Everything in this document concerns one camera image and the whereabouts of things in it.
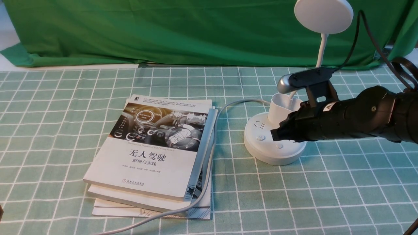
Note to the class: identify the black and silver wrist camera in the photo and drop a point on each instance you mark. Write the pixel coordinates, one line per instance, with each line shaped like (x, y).
(316, 83)

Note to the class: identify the green backdrop cloth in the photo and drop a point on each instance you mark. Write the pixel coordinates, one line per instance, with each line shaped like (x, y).
(252, 33)

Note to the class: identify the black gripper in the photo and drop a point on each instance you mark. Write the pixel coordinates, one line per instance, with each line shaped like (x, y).
(333, 122)

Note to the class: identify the white desk lamp with sockets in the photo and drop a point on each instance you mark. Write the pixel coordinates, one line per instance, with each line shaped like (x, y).
(321, 16)

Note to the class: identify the metal binder clip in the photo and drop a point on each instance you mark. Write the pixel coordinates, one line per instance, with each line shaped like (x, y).
(377, 57)

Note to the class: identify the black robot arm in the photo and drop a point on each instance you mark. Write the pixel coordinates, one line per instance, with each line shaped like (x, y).
(375, 112)

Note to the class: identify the bottom white book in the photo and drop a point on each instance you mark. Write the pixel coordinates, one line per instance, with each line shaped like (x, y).
(200, 212)

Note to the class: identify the middle white book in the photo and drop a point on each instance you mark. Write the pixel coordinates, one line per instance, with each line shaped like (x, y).
(199, 169)

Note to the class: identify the top white self-driving book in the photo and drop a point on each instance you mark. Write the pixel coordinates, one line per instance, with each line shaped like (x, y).
(152, 147)

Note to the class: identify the green checkered tablecloth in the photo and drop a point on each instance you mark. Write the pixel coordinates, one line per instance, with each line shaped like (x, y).
(54, 122)

